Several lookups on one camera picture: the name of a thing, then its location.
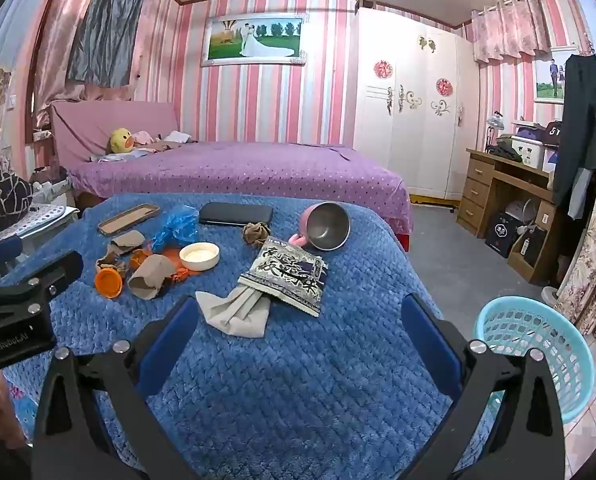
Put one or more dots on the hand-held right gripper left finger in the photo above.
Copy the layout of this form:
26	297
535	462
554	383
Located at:
170	347

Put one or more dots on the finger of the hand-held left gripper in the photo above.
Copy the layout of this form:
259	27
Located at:
0	255
52	275

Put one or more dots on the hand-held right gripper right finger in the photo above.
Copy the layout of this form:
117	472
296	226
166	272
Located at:
430	342

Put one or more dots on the small torn cardboard scrap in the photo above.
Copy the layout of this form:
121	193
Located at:
108	262

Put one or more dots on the beige napkin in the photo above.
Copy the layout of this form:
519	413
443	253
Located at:
232	312

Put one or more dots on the cardboard tube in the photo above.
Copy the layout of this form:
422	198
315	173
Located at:
150	277

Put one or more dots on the orange plastic bag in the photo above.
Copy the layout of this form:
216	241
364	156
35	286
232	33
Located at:
175	274

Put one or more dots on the torn cardboard piece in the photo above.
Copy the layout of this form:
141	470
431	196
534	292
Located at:
126	241

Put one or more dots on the small orange peel piece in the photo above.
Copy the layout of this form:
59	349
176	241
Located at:
138	260

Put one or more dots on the white round lid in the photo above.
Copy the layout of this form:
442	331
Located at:
199	256

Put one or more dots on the blue plastic bag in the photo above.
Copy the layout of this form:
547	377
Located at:
175	225

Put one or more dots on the printed snack packet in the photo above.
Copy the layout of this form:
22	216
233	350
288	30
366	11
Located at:
285	275

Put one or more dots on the brown paper ball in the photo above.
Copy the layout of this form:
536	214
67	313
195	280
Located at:
256	234

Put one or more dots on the light blue plastic basket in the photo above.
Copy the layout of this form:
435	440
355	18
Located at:
573	360

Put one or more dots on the person's left hand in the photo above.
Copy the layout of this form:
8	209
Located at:
1	405

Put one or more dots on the white plastic stool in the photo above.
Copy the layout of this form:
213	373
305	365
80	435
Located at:
37	220

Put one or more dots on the dark patterned bag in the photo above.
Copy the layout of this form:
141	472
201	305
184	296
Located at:
13	197

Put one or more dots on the tan phone case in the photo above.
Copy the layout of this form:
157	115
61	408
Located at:
127	219

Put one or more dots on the blue plush blanket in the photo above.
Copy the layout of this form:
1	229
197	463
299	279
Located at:
288	375

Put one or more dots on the white power strip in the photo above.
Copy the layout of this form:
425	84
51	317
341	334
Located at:
42	135

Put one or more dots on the black cardboard box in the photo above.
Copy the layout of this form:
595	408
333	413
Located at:
500	232

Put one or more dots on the black wallet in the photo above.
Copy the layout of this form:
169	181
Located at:
235	214

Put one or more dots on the yellow duck plush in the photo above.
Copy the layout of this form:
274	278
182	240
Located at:
120	141

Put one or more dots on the pink covered headboard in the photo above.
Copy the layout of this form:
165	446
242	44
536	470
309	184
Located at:
87	125

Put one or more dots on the pink mug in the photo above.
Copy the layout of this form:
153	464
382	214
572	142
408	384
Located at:
328	225

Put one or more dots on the white fan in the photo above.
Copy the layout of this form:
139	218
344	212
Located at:
518	211

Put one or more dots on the pink clothes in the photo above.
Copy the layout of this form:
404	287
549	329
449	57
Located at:
143	137

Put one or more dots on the wooden desk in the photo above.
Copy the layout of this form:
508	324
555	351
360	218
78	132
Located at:
483	185

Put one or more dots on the white cloth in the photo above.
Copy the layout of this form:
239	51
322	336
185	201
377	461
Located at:
178	136

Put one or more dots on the bed with purple bedspread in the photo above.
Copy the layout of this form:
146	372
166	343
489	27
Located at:
258	167

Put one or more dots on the dark clothes pile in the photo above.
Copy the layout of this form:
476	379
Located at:
505	152

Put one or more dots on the white storage box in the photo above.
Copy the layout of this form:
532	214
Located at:
528	152

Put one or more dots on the white wardrobe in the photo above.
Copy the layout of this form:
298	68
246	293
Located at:
418	125

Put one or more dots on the pink shiny curtain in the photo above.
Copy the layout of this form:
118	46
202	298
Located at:
57	35

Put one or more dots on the desk lamp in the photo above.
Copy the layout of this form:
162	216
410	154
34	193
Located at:
494	122

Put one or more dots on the black bag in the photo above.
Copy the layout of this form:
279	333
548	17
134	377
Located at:
554	132

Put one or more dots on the grey curtain cloth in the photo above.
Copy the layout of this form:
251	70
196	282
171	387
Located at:
102	25

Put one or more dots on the red paper decoration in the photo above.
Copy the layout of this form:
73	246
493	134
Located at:
384	69
443	87

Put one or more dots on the dark hanging garment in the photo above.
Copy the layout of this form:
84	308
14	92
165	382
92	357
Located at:
575	125

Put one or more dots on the small framed couple photo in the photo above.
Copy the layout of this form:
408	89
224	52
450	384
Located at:
548	77

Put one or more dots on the framed wedding photo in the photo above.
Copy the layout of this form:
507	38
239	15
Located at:
253	40

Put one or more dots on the pink floral curtain valance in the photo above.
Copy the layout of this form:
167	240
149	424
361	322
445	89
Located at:
510	30

